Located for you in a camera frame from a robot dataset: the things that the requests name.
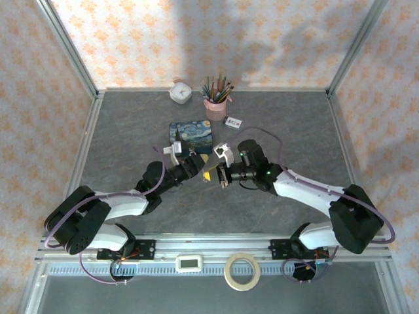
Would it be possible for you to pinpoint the starry night tin box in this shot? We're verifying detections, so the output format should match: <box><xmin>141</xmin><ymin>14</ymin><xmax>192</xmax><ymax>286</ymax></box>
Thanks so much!
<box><xmin>169</xmin><ymin>120</ymin><xmax>214</xmax><ymax>157</ymax></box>

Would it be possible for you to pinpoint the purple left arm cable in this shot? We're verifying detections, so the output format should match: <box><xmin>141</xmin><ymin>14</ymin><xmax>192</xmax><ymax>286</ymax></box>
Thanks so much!
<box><xmin>44</xmin><ymin>146</ymin><xmax>166</xmax><ymax>285</ymax></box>

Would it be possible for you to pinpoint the white digital timer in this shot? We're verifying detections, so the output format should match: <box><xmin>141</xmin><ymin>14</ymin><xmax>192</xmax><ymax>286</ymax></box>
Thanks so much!
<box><xmin>175</xmin><ymin>254</ymin><xmax>203</xmax><ymax>273</ymax></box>

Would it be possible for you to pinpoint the aluminium frame post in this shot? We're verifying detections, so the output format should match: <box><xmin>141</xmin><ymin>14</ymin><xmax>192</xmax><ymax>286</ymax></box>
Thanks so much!
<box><xmin>327</xmin><ymin>0</ymin><xmax>390</xmax><ymax>97</ymax></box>
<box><xmin>35</xmin><ymin>0</ymin><xmax>100</xmax><ymax>97</ymax></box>

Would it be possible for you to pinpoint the beige masking tape roll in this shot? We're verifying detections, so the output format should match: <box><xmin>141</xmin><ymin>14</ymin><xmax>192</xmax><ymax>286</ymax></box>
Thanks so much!
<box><xmin>224</xmin><ymin>253</ymin><xmax>262</xmax><ymax>291</ymax></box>

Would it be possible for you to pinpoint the small white card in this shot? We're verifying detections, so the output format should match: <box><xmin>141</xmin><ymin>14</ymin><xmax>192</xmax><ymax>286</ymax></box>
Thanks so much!
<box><xmin>222</xmin><ymin>116</ymin><xmax>245</xmax><ymax>131</ymax></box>

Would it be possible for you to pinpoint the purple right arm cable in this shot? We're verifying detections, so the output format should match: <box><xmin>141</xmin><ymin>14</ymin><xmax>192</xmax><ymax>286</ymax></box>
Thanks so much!
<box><xmin>232</xmin><ymin>126</ymin><xmax>397</xmax><ymax>284</ymax></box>

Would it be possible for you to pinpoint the slotted grey cable duct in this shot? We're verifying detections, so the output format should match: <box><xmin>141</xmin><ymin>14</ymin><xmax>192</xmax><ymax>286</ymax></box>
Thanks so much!
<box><xmin>48</xmin><ymin>263</ymin><xmax>328</xmax><ymax>276</ymax></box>

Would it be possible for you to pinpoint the aluminium side rail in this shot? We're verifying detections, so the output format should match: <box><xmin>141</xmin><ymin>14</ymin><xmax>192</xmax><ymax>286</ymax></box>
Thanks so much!
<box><xmin>326</xmin><ymin>91</ymin><xmax>377</xmax><ymax>236</ymax></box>
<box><xmin>62</xmin><ymin>91</ymin><xmax>105</xmax><ymax>200</ymax></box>

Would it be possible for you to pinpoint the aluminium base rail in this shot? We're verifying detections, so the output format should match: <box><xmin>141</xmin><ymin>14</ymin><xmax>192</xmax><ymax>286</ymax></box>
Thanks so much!
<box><xmin>35</xmin><ymin>234</ymin><xmax>392</xmax><ymax>262</ymax></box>

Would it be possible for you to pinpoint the white square clock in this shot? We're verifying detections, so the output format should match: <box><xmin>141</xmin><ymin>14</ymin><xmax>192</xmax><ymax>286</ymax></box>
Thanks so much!
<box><xmin>169</xmin><ymin>82</ymin><xmax>193</xmax><ymax>105</ymax></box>

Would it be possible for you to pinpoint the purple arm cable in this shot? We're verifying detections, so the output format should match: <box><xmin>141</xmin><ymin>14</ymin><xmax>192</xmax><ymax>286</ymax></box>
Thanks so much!
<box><xmin>232</xmin><ymin>126</ymin><xmax>397</xmax><ymax>284</ymax></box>
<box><xmin>44</xmin><ymin>146</ymin><xmax>166</xmax><ymax>285</ymax></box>

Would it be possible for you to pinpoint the pink metal cup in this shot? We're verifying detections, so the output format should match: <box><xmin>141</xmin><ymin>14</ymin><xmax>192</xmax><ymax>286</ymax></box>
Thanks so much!
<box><xmin>203</xmin><ymin>95</ymin><xmax>229</xmax><ymax>122</ymax></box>

